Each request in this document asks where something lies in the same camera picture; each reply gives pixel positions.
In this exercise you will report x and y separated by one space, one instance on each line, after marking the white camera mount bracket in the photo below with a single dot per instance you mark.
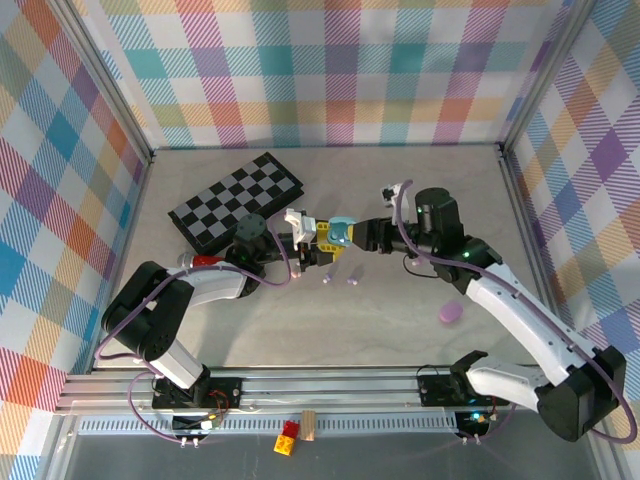
306 232

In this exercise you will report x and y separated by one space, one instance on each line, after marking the black controller board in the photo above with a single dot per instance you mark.
475 424
190 424

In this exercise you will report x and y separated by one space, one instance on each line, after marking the purple earbud charging case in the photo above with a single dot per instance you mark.
450 312

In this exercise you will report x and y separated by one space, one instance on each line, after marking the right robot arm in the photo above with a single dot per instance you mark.
525 320

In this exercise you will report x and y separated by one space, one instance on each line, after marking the yellow toy brick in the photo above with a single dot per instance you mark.
284 445

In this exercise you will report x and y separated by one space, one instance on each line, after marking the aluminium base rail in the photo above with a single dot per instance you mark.
325 387

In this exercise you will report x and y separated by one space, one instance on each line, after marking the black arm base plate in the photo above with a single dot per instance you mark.
432 390
225 387

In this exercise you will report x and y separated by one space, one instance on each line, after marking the wooden block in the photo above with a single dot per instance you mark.
309 426

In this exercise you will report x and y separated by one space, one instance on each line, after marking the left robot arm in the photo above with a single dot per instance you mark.
210 287

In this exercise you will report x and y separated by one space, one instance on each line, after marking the aluminium frame post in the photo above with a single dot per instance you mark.
57 450
105 85
547 75

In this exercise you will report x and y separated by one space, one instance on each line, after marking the purple earbud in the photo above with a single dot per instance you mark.
326 278
353 276

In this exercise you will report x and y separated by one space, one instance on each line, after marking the red toy brick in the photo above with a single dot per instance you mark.
290 429

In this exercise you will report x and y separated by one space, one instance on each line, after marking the black grey chessboard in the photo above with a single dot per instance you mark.
235 200

